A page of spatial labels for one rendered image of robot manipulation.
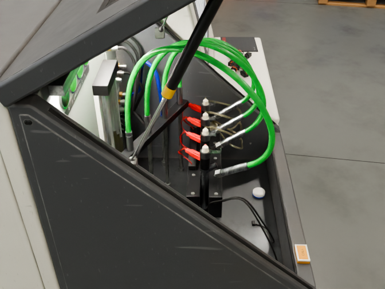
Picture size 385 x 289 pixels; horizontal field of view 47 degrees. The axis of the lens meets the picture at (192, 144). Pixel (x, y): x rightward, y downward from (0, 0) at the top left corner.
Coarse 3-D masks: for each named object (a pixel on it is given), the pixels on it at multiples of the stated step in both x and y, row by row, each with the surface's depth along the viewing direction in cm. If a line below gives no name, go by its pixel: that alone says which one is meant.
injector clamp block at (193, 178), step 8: (200, 128) 147; (216, 136) 144; (200, 144) 140; (216, 160) 134; (216, 168) 131; (192, 176) 128; (200, 176) 128; (192, 184) 125; (200, 184) 125; (208, 184) 135; (216, 184) 125; (192, 192) 122; (200, 192) 131; (208, 192) 132; (216, 192) 122; (192, 200) 122; (200, 200) 138; (208, 200) 130; (216, 200) 122; (208, 208) 128; (216, 208) 123; (216, 216) 125
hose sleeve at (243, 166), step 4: (240, 164) 105; (244, 164) 104; (228, 168) 107; (232, 168) 106; (236, 168) 105; (240, 168) 104; (244, 168) 104; (248, 168) 103; (224, 172) 107; (228, 172) 106; (232, 172) 106; (236, 172) 106
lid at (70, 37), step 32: (64, 0) 95; (96, 0) 74; (128, 0) 61; (160, 0) 57; (192, 0) 57; (64, 32) 68; (96, 32) 60; (128, 32) 60; (32, 64) 63; (64, 64) 63; (0, 96) 66
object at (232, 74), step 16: (160, 48) 96; (176, 48) 94; (224, 64) 92; (128, 80) 105; (240, 80) 92; (128, 96) 107; (256, 96) 92; (128, 112) 110; (128, 128) 113; (272, 128) 95; (272, 144) 97; (256, 160) 102
